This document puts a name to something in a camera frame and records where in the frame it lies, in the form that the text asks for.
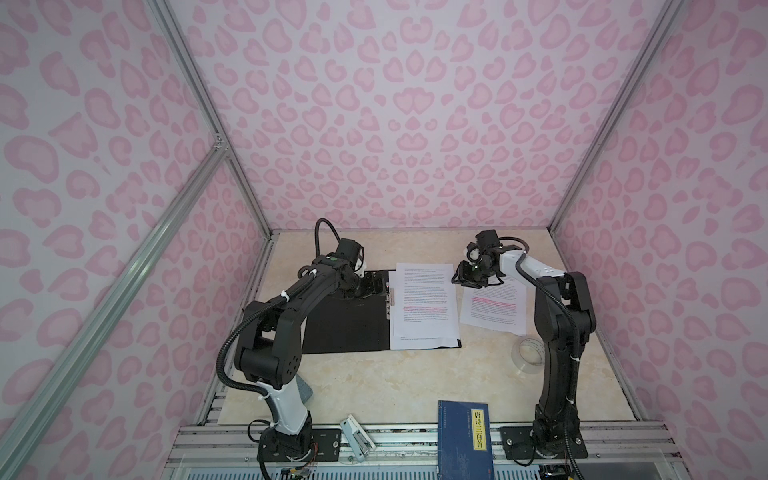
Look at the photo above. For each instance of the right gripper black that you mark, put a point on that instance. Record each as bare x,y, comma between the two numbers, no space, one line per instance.
464,277

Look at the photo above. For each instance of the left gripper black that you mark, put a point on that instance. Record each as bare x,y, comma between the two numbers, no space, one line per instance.
371,289

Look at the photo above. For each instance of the white paper sheet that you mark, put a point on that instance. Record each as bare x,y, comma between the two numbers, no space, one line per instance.
499,308

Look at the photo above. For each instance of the grey black file folder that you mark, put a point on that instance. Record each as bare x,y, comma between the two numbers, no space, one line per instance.
344,324

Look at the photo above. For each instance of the printed paper sheet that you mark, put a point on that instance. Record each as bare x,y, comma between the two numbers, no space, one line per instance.
425,314

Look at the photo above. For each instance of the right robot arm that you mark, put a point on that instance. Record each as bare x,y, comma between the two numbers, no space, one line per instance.
564,320

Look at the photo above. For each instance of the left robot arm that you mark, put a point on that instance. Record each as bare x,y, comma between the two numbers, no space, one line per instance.
263,353

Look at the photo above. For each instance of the clear tape roll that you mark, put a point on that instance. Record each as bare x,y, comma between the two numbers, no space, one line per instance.
528,355

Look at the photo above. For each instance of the grey sponge block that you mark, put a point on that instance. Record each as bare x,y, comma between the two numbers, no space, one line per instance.
304,389

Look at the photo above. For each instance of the blue book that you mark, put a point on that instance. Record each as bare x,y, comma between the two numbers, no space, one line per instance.
464,443

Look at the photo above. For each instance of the aluminium diagonal beam left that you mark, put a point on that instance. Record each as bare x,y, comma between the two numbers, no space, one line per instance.
36,417

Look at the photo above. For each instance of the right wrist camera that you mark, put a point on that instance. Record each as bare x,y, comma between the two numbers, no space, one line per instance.
487,240

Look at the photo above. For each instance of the white bracket on rail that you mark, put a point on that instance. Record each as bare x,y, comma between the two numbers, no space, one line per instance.
359,441

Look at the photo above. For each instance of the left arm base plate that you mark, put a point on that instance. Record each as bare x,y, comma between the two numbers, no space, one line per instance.
317,445

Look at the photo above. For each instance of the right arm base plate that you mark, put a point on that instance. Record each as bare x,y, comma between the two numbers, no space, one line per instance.
520,443

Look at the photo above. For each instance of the aluminium rail frame front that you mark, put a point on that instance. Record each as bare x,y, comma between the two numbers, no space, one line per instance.
616,450

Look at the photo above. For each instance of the aluminium corner post right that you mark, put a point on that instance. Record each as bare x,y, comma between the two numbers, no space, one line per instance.
662,28

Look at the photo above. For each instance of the aluminium corner post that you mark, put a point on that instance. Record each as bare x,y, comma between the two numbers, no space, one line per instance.
662,28
180,49

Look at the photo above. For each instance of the aluminium corner post left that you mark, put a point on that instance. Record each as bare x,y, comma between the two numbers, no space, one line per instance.
180,49

